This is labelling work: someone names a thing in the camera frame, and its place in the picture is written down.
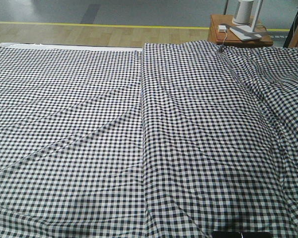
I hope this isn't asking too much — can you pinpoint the white desk lamp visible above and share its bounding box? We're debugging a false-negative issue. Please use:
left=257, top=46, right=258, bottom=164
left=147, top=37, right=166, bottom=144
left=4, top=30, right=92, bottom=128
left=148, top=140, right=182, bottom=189
left=229, top=0, right=263, bottom=41

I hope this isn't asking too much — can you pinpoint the black white checkered blanket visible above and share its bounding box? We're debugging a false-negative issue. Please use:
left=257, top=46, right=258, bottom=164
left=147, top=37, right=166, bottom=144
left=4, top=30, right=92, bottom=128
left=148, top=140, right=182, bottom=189
left=141, top=41, right=298, bottom=238

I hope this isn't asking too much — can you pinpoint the black white checkered bedsheet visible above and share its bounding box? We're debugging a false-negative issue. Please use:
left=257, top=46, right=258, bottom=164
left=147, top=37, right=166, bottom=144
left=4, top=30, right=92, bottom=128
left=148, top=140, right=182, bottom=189
left=0, top=47, right=148, bottom=238

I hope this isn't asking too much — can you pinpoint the wooden bedside table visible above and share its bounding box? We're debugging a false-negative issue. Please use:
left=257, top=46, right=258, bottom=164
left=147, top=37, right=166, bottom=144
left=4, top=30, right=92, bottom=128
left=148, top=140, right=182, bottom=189
left=208, top=14, right=273, bottom=48

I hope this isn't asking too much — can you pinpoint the white charger adapter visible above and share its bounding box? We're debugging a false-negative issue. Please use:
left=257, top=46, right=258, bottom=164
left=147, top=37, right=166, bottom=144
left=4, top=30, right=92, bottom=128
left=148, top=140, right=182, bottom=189
left=218, top=25, right=227, bottom=33

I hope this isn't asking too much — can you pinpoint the white cylindrical speaker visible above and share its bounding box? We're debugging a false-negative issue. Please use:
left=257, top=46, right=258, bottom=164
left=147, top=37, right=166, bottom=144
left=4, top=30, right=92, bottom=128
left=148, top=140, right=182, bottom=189
left=232, top=0, right=254, bottom=25

